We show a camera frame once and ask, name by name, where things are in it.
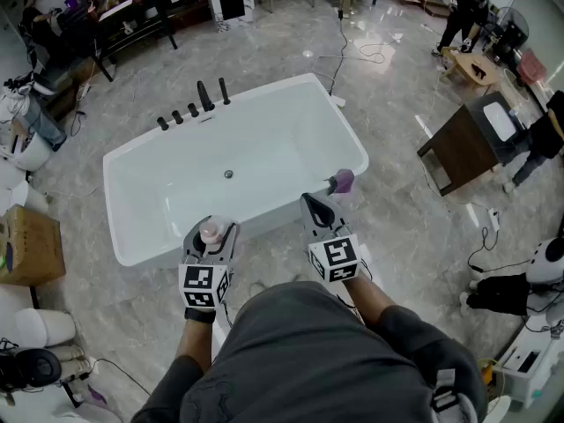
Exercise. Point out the purple bottle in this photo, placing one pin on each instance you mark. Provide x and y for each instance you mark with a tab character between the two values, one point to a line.
343	181

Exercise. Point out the black round headset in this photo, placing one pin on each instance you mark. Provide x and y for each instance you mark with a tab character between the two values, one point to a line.
35	368

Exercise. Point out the black wristwatch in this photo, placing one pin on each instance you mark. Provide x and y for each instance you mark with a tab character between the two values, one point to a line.
199	315

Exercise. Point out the cardboard box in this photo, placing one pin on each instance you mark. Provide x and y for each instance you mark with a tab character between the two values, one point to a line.
31	249

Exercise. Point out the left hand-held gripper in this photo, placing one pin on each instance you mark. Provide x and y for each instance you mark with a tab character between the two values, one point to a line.
202	282

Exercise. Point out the black desk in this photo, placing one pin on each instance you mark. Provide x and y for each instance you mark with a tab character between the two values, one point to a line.
132	33

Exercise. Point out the black faucet knob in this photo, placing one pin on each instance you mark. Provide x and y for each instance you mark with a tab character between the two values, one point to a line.
193	110
177	117
163	123

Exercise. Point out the pink basket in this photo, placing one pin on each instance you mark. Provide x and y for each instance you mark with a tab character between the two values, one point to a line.
531	66

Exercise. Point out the black curved faucet spout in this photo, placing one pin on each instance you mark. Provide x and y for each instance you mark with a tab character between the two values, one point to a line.
205	97

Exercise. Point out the person's left forearm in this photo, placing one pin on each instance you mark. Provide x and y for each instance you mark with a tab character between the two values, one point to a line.
196	342

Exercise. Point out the white boxy appliance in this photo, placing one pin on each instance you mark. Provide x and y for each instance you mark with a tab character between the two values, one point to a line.
529	368

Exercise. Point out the white bathtub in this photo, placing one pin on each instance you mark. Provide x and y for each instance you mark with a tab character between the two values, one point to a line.
220	148

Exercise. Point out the pink bottle white cap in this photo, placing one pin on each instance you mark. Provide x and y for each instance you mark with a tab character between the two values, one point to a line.
211	232

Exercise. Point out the dark wooden vanity cabinet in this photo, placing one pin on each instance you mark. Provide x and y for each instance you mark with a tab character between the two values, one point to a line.
462	148

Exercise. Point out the black shower wand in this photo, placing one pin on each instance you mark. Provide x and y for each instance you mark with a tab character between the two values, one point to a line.
224	91

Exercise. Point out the small white power strip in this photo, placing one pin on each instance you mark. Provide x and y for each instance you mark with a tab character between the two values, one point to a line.
494	219

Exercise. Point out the person's right forearm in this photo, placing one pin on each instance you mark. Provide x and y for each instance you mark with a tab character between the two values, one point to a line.
368	293

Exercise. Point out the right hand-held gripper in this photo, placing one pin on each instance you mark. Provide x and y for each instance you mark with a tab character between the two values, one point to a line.
335	258

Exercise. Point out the light wooden stool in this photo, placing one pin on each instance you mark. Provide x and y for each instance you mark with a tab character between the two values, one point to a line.
471	64

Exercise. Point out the white sink basin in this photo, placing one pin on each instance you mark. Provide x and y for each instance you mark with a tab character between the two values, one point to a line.
500	121

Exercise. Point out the person's grey shirt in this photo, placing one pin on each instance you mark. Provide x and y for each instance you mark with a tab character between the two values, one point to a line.
308	359

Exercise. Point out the white marbled cabinet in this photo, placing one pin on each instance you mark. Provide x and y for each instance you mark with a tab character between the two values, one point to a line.
231	2

